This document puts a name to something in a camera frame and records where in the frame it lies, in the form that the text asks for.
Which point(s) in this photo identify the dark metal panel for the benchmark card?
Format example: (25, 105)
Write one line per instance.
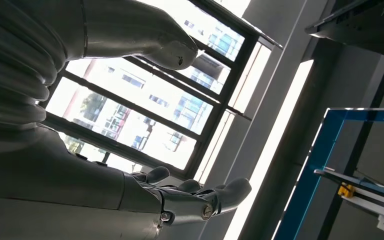
(371, 30)

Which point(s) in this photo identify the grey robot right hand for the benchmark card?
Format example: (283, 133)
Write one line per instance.
(62, 179)

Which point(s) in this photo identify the black metal post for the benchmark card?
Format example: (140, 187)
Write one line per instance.
(379, 99)

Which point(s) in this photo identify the dark window frame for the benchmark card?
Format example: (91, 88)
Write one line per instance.
(216, 116)

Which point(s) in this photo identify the blue metal frame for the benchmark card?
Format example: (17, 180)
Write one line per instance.
(326, 145)

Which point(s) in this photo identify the white rail with yellow clip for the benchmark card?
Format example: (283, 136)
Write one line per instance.
(377, 203)

